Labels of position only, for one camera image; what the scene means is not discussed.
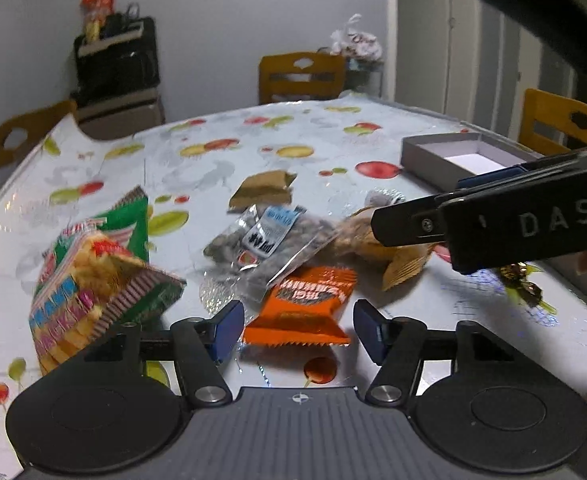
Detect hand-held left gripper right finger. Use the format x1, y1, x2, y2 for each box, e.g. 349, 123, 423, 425
352, 299, 517, 407

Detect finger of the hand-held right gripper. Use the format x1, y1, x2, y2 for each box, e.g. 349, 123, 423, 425
456, 148, 583, 192
371, 195, 450, 248

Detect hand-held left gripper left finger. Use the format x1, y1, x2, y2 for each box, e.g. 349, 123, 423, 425
81, 300, 247, 407

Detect golden brown pastry packet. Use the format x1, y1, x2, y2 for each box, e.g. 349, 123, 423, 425
332, 207, 440, 292

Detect dark candy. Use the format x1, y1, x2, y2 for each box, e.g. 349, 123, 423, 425
496, 261, 541, 281
508, 280, 557, 313

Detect grey cardboard box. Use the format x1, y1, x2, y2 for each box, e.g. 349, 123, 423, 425
400, 131, 541, 192

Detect orange snack packet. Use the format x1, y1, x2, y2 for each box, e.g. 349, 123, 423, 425
242, 265, 358, 348

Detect silver foil candy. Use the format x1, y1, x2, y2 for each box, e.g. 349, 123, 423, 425
365, 187, 407, 209

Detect clear nut packet blue label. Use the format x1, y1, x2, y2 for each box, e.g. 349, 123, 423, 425
202, 204, 337, 303

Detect wooden chair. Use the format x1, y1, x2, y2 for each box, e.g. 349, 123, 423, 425
258, 52, 347, 106
517, 88, 587, 157
0, 100, 78, 172

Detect white door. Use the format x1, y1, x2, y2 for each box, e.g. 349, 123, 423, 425
395, 0, 581, 133

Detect brown paper packet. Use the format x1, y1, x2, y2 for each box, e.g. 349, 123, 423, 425
228, 170, 298, 212

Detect green cracker packet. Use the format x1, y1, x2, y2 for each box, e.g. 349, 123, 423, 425
28, 185, 187, 377

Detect fruit print tablecloth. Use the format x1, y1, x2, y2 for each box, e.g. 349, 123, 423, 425
0, 97, 587, 480

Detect white plastic bag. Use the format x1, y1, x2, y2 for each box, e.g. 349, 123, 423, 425
329, 13, 385, 62

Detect beige cabinet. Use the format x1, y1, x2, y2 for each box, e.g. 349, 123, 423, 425
75, 87, 166, 142

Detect black coffee machine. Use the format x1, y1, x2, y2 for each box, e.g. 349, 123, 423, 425
72, 16, 160, 103

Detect red snack bag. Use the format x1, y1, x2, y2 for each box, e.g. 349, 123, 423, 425
80, 0, 116, 43

